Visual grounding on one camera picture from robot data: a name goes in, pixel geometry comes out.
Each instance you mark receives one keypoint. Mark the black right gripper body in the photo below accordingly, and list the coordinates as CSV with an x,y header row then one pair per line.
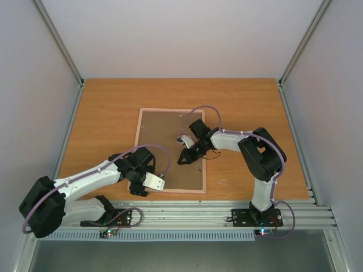
x,y
193,151

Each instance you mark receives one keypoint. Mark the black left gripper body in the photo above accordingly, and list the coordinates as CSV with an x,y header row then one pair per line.
x,y
136,190

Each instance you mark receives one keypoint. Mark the brown cardboard backing board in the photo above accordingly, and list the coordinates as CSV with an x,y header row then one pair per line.
x,y
164,133

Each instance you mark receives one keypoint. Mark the pink wooden picture frame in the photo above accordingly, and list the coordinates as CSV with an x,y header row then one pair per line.
x,y
204,170

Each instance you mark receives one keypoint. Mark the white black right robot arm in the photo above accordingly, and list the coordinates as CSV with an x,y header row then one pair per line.
x,y
264,158

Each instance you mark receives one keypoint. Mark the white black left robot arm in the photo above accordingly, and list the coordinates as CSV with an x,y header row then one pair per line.
x,y
50,204

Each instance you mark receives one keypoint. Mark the left controller board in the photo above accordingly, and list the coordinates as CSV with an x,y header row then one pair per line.
x,y
107,233

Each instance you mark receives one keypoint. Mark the controller board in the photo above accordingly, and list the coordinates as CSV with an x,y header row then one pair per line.
x,y
264,232
107,233

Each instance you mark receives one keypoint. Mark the right controller board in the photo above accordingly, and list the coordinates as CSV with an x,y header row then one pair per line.
x,y
264,232

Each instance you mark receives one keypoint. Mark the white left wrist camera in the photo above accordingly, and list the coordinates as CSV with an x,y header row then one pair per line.
x,y
153,182

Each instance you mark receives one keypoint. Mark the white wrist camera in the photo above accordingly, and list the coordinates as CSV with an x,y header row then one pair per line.
x,y
153,182
185,141

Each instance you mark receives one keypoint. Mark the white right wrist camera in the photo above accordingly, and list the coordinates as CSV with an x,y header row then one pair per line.
x,y
185,141

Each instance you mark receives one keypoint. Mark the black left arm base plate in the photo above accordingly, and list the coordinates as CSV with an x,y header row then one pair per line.
x,y
119,217

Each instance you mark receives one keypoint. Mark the aluminium front rail platform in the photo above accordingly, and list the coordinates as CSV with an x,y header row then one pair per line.
x,y
192,215

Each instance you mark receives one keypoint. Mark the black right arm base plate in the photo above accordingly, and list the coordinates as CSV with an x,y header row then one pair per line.
x,y
254,218

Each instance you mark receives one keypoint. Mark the grey slotted cable duct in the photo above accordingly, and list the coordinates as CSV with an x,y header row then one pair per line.
x,y
127,235

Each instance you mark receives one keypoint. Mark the right aluminium corner post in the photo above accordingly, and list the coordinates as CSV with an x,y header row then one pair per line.
x,y
318,16

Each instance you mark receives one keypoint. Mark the aluminium corner post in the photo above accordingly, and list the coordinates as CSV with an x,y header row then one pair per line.
x,y
58,40
318,16

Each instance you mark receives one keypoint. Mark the left aluminium corner post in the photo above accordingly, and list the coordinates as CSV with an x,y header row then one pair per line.
x,y
58,40

